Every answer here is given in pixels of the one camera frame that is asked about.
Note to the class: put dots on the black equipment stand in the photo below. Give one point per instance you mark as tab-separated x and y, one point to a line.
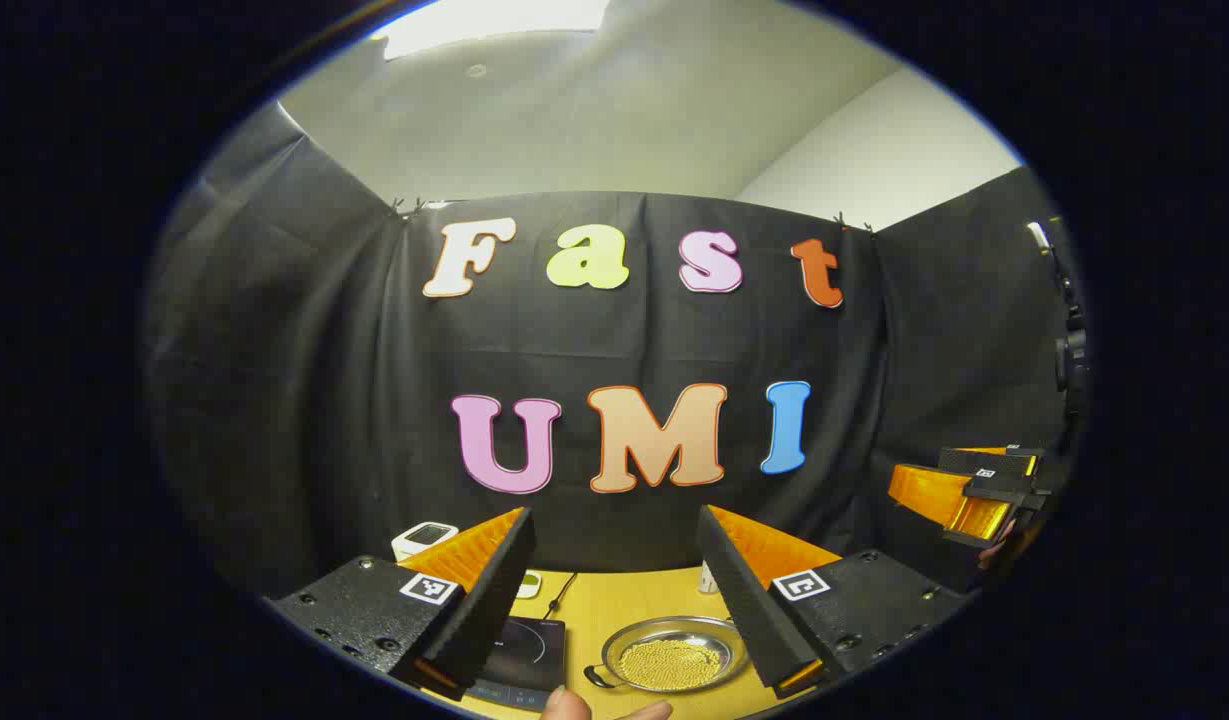
1069	360

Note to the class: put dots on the pile of soybeans in pot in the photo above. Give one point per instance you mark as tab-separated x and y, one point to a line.
671	662

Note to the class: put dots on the white divided dish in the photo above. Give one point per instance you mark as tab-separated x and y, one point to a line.
528	585

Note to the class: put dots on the stainless steel pot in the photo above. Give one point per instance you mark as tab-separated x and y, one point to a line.
709	640

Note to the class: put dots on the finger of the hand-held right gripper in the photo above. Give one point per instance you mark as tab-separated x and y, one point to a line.
989	458
929	492

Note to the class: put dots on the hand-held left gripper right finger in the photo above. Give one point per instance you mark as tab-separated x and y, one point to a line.
749	610

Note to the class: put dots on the clear bottle with white label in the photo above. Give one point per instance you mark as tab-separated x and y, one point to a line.
707	578

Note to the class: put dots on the white toaster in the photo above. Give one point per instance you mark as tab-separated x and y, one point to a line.
424	537

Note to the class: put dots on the black induction cooktop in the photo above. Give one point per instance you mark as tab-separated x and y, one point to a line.
529	650

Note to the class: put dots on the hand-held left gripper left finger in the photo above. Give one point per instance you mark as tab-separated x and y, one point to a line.
489	610

